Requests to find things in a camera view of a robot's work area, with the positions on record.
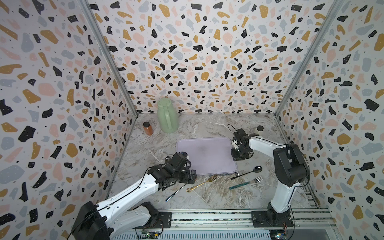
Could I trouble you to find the iridescent rainbow spoon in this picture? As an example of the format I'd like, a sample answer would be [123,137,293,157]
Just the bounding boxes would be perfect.
[166,184,187,202]

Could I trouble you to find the ornate gold fork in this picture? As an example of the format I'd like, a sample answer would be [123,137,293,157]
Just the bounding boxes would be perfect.
[186,175,219,193]

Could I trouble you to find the dark black spoon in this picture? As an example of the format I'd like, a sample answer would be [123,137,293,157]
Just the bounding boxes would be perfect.
[230,166,263,180]

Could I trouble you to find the green handled silver fork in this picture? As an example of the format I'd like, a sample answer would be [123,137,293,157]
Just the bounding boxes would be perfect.
[229,176,264,190]

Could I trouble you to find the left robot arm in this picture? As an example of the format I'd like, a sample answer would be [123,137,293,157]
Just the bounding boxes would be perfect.
[70,152,197,240]

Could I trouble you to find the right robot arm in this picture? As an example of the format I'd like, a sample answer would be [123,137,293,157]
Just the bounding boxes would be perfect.
[231,129,310,227]

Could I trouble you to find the cream bottle black cap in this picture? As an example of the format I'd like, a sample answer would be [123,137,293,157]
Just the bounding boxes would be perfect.
[255,125,264,136]

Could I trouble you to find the lilac plastic tray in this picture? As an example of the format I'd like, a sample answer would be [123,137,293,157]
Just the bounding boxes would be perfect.
[176,137,237,176]

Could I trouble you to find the orange bottle black cap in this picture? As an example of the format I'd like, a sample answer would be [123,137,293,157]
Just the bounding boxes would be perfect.
[143,122,154,136]

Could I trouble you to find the green plastic pitcher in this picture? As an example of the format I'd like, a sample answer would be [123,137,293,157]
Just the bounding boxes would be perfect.
[158,98,179,134]

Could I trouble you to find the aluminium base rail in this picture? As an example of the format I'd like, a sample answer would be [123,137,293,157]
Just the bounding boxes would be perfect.
[115,209,342,240]

